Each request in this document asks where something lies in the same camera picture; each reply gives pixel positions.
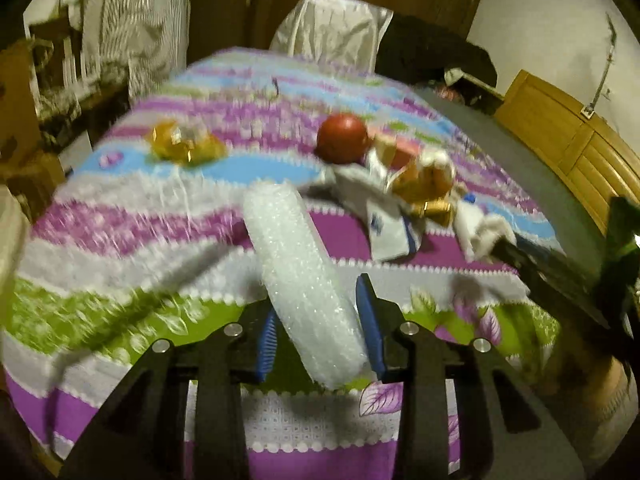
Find white bubble wrap roll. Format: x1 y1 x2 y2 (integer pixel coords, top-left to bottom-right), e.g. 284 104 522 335
242 181 368 390

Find white wet wipes pack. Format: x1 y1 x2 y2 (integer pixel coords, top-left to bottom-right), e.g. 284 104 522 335
324 164 424 262

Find white fluffy sock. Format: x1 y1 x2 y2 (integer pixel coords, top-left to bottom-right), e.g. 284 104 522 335
452 200 516 262

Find orange snack bag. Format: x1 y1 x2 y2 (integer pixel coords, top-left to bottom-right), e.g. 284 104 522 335
367 132 456 226

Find wooden headboard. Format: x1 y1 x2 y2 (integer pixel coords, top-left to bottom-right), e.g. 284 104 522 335
495 70 639 232

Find red apple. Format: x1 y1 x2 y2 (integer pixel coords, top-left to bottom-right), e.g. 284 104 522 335
314 113 371 165

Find colourful striped bed sheet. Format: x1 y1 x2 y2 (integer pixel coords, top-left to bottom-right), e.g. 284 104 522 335
2 49 559 457

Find yellow snack wrapper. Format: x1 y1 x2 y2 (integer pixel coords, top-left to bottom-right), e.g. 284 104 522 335
145 119 228 166

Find black clothes pile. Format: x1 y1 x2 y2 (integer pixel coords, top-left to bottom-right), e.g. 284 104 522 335
375 13 498 87

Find chair with white cover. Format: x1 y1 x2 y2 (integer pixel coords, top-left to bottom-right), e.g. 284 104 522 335
269 0 394 73

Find wooden drawer dresser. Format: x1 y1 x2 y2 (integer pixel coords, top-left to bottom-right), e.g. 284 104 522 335
0 40 65 222

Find grey striped hanging cloth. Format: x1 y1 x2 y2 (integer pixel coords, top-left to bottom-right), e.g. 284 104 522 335
82 0 190 102

